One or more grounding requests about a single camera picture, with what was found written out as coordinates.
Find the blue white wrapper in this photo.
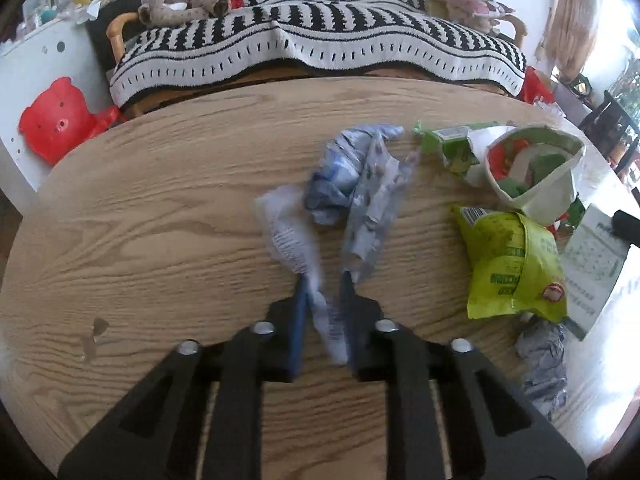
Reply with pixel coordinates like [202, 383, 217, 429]
[256, 124, 420, 365]

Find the crumpled grey blue wrapper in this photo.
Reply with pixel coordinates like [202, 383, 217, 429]
[515, 316, 568, 422]

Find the green snack bag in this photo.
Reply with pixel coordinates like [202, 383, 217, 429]
[451, 205, 567, 323]

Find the white printed paper leaflet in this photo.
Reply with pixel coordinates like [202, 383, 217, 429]
[561, 205, 630, 340]

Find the green torn snack wrapper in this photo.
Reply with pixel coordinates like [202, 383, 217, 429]
[412, 122, 498, 188]

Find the red pig-shaped plastic toy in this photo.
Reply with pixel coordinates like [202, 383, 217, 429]
[18, 77, 100, 167]

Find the red plastic bag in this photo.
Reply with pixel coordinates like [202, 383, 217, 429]
[518, 66, 555, 104]

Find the white side cabinet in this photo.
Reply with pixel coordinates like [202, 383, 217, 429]
[1, 0, 112, 195]

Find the beige patterned curtain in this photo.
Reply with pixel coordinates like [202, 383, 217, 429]
[537, 0, 602, 81]

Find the pink floral cushion pile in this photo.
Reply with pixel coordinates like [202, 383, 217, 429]
[425, 0, 515, 36]

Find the black white striped sofa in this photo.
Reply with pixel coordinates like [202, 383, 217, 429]
[110, 0, 526, 107]

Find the brown plush toy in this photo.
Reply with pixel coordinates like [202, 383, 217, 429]
[138, 0, 231, 28]

